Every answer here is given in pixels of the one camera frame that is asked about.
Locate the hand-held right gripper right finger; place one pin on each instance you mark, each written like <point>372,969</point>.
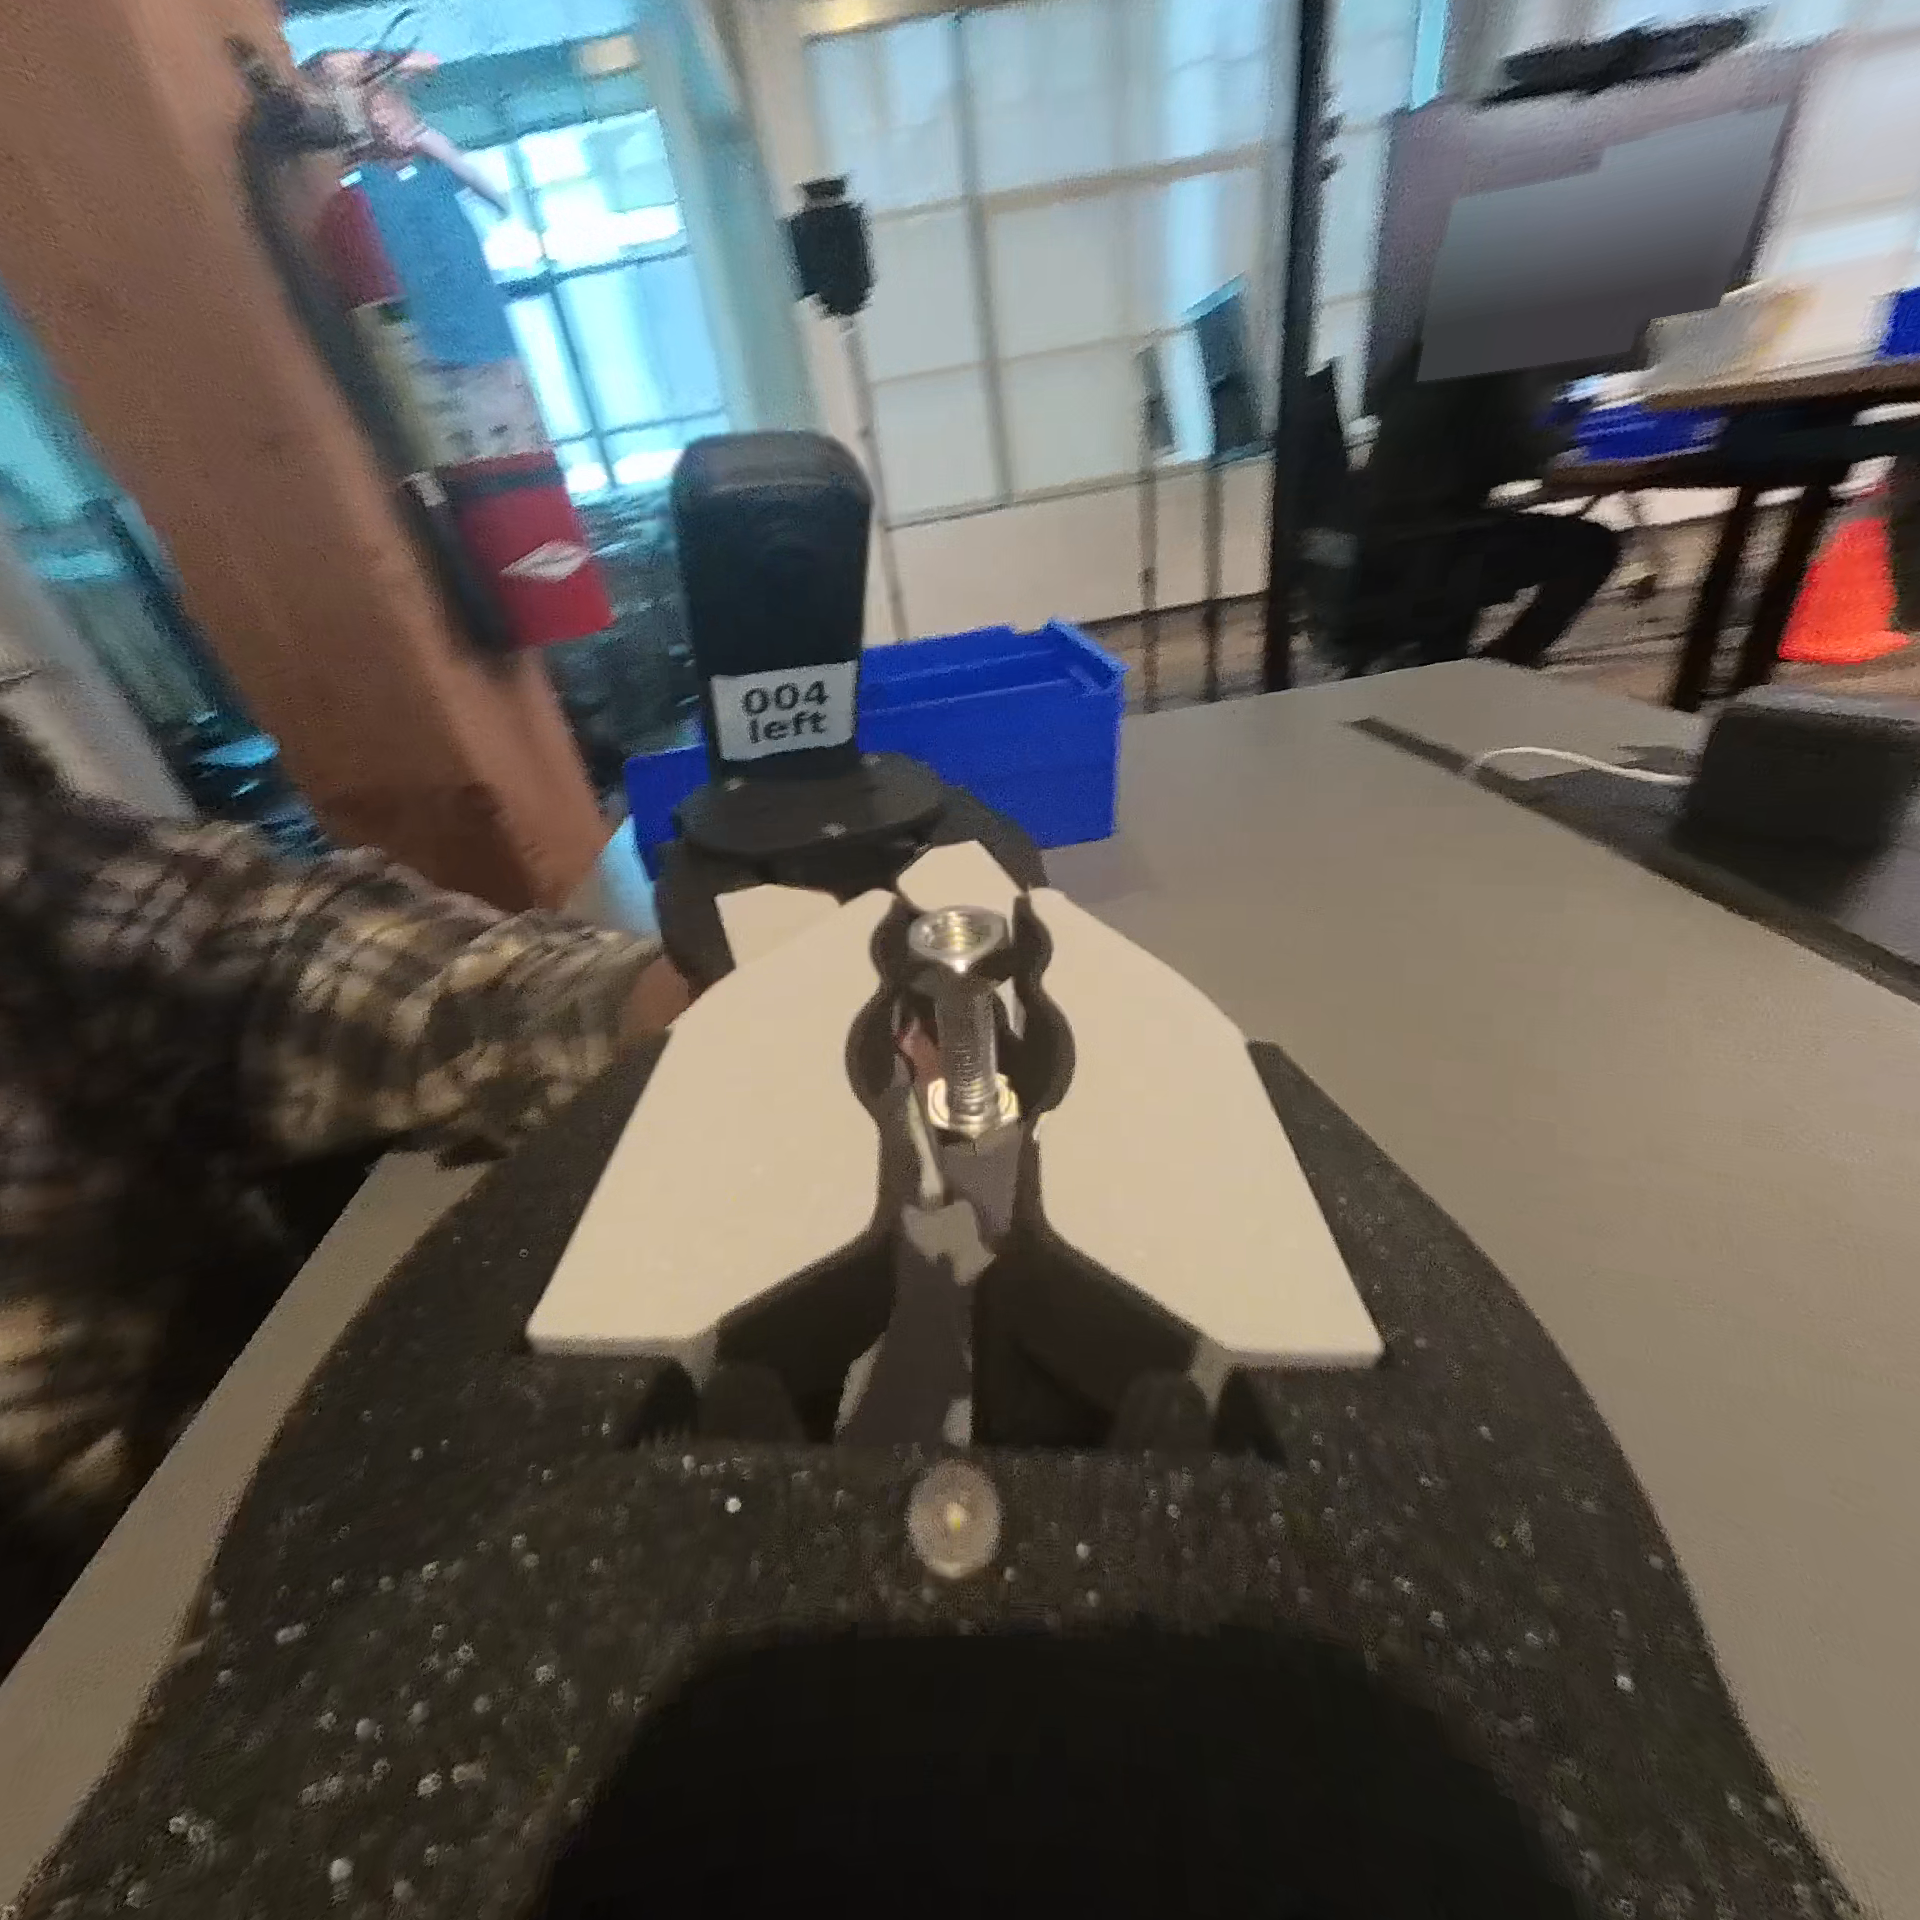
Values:
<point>1184,1172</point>

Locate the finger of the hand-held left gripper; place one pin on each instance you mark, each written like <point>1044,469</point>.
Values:
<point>773,917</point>
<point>968,873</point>

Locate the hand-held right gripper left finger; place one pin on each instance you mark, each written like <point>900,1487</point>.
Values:
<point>722,1172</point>

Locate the silver hex nut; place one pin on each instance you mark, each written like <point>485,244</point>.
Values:
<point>955,941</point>

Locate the silver metal bolt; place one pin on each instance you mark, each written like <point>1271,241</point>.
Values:
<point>960,1037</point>

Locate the person's left forearm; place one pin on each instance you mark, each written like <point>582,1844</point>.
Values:
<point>375,974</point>

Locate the blue plastic bin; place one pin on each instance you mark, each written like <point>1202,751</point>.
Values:
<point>1021,735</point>

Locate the red fire extinguisher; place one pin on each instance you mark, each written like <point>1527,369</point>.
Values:
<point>525,557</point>

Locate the small monitor on stand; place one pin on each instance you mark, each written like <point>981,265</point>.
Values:
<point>1228,369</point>
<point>1156,399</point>

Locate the black office chair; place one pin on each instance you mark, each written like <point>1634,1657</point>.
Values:
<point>1328,494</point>

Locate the black vertical pole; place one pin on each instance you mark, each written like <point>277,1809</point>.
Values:
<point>1301,375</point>

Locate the wooden pillar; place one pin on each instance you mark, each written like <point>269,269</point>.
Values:
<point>182,375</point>

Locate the dark grey case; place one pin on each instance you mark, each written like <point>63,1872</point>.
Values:
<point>1799,780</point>

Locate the large dark monitor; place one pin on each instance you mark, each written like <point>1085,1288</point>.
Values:
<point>1412,165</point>

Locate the small blue bin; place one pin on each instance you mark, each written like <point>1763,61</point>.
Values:
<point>1642,431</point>
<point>1903,327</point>

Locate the orange traffic cone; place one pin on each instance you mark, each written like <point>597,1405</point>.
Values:
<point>1853,593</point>

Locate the white box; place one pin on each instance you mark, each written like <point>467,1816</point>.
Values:
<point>1725,332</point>

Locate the wooden desk with black legs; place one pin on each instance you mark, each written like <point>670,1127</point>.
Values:
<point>1771,394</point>

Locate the black webcam bar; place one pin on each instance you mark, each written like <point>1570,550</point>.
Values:
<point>1636,53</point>

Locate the black camera on tripod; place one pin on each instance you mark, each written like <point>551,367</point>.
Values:
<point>831,254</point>

